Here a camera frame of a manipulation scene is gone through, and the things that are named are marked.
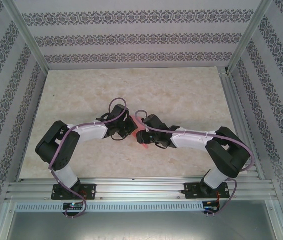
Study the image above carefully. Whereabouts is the pink cloth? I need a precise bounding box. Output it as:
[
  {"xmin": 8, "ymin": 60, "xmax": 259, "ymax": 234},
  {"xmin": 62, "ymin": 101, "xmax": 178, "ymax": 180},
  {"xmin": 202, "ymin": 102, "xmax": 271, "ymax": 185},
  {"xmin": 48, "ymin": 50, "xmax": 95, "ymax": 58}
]
[{"xmin": 130, "ymin": 114, "xmax": 152, "ymax": 151}]

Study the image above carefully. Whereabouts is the grey metal sheet panel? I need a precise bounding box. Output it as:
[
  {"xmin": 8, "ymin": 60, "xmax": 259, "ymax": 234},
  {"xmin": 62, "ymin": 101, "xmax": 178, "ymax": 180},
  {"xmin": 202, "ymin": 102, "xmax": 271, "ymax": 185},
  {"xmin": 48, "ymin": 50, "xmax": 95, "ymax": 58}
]
[{"xmin": 6, "ymin": 211, "xmax": 283, "ymax": 240}]

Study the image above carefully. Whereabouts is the thin black left gripper cable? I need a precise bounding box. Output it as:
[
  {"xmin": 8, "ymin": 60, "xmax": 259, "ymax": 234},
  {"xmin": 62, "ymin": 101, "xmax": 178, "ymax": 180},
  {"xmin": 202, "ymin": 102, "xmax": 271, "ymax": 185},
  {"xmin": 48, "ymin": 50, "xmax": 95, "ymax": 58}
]
[{"xmin": 110, "ymin": 132, "xmax": 132, "ymax": 142}]

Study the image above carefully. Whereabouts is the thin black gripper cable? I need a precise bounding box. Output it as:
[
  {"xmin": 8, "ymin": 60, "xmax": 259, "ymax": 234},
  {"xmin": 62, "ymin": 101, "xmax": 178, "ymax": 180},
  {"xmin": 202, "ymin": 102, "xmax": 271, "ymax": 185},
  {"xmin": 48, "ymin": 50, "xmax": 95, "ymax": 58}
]
[
  {"xmin": 155, "ymin": 141, "xmax": 174, "ymax": 150},
  {"xmin": 110, "ymin": 132, "xmax": 132, "ymax": 142}
]

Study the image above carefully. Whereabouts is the thin black right gripper cable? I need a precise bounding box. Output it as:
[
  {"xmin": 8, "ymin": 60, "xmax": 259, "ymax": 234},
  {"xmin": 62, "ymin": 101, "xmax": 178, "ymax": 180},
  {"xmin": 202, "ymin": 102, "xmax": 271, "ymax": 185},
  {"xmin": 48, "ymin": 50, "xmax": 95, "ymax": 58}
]
[{"xmin": 155, "ymin": 141, "xmax": 174, "ymax": 150}]

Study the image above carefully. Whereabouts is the long aluminium mounting rail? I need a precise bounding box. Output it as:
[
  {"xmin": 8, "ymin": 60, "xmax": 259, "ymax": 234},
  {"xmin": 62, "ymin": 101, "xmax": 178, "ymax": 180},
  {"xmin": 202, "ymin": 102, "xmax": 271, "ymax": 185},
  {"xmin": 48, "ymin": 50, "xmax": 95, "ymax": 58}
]
[{"xmin": 5, "ymin": 176, "xmax": 279, "ymax": 201}]

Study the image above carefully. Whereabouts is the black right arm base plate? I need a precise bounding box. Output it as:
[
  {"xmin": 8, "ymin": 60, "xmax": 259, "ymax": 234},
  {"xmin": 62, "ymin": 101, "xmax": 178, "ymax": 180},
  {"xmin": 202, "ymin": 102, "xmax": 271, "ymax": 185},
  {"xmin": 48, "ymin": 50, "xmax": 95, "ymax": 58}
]
[{"xmin": 184, "ymin": 182, "xmax": 230, "ymax": 200}]

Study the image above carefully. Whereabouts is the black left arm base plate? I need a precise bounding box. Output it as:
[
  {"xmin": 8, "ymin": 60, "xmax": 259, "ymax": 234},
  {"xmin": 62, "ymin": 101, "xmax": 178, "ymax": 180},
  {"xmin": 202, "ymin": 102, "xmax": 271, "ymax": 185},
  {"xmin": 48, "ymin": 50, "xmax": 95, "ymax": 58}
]
[{"xmin": 51, "ymin": 183, "xmax": 97, "ymax": 201}]

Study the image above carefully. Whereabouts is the slotted grey cable duct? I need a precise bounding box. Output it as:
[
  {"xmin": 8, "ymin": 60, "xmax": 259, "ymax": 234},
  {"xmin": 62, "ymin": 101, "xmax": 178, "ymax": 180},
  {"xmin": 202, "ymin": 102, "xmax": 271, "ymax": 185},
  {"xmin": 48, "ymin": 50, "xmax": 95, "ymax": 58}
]
[{"xmin": 15, "ymin": 201, "xmax": 205, "ymax": 212}]

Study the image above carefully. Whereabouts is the aluminium side rail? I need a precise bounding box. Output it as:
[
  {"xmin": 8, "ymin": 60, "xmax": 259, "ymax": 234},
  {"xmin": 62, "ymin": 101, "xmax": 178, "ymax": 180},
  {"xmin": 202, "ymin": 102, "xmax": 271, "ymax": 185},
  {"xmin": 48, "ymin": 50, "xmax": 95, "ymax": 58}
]
[{"xmin": 217, "ymin": 66, "xmax": 266, "ymax": 180}]

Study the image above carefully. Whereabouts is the aluminium frame post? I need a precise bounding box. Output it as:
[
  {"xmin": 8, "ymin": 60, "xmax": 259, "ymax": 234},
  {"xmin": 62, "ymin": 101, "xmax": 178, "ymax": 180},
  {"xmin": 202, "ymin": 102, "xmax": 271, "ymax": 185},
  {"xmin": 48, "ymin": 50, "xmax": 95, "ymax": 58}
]
[
  {"xmin": 1, "ymin": 0, "xmax": 50, "ymax": 72},
  {"xmin": 226, "ymin": 0, "xmax": 275, "ymax": 75}
]

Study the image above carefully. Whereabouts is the aluminium frame beam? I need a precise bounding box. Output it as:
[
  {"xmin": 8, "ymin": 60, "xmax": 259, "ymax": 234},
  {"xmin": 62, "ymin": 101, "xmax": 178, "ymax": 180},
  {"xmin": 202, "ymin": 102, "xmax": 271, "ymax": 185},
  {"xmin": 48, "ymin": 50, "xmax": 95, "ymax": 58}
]
[
  {"xmin": 266, "ymin": 199, "xmax": 283, "ymax": 240},
  {"xmin": 0, "ymin": 199, "xmax": 17, "ymax": 240}
]

